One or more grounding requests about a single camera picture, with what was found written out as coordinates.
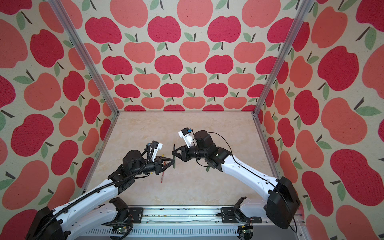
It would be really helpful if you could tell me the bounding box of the green pen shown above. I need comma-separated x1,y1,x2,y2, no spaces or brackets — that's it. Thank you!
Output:
172,144,176,169

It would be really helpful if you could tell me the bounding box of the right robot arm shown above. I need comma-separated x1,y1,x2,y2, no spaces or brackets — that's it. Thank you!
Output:
172,128,301,230

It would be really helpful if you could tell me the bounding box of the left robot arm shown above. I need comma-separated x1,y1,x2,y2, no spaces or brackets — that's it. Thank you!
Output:
25,146,175,240

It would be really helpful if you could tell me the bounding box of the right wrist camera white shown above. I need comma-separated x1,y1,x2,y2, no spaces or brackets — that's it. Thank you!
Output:
179,128,194,148

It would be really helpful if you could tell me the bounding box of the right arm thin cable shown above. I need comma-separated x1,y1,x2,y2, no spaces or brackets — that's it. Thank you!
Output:
194,131,298,233

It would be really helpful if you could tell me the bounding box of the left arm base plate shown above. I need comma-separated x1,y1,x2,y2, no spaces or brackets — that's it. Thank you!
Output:
103,197,144,226

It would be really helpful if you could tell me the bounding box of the aluminium front rail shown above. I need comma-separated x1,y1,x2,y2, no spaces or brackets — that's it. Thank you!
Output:
75,206,310,240

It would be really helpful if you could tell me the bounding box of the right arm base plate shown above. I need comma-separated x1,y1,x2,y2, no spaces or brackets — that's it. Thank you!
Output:
216,197,262,224

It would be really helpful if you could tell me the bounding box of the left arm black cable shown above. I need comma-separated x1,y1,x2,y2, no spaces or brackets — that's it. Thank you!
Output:
32,142,157,240

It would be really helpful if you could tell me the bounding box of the left aluminium frame post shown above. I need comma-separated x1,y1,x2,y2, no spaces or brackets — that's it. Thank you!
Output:
47,0,120,116

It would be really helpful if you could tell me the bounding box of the aluminium frame post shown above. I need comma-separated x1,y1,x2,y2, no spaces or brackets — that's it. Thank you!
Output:
253,0,314,116
47,0,120,116

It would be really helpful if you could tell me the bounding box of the right aluminium frame post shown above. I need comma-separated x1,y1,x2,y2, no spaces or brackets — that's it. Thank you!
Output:
253,0,314,116

